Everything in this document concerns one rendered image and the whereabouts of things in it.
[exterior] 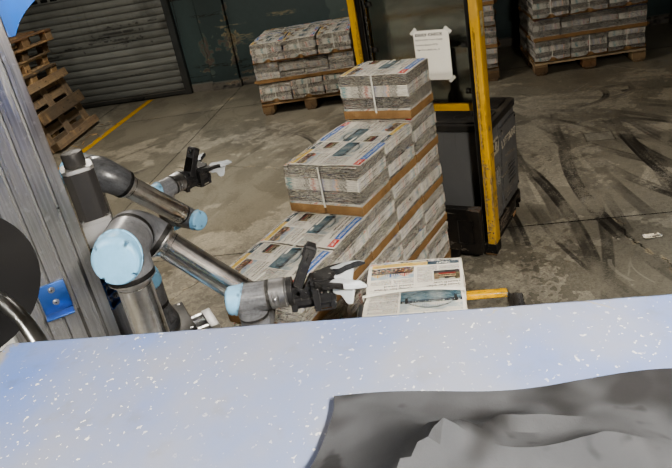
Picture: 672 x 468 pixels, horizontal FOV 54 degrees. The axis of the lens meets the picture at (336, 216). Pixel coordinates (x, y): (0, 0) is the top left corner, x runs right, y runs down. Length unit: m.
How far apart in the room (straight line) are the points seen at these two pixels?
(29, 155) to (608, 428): 1.59
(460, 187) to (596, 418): 3.71
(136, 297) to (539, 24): 6.45
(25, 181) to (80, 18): 8.55
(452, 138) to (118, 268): 2.72
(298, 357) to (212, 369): 0.07
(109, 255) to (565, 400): 1.28
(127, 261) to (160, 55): 8.47
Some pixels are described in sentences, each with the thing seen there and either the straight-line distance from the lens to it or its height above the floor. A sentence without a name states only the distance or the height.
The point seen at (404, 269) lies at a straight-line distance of 1.99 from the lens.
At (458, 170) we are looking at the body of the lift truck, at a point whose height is 0.50.
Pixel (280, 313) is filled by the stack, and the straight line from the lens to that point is 2.54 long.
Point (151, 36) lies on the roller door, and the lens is 9.95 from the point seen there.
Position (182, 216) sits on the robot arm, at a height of 1.16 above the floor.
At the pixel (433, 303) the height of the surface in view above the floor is 1.03.
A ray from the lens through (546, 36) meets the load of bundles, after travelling 7.65.
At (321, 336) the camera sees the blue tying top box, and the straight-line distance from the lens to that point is 0.51.
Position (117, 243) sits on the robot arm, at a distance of 1.57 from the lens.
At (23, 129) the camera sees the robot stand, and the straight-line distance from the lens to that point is 1.79.
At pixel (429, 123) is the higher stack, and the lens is 3.43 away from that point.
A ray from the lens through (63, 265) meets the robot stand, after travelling 1.90.
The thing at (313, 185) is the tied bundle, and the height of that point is 0.97.
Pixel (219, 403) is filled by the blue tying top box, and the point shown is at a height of 1.75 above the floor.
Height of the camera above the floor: 2.04
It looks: 25 degrees down
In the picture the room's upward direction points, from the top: 11 degrees counter-clockwise
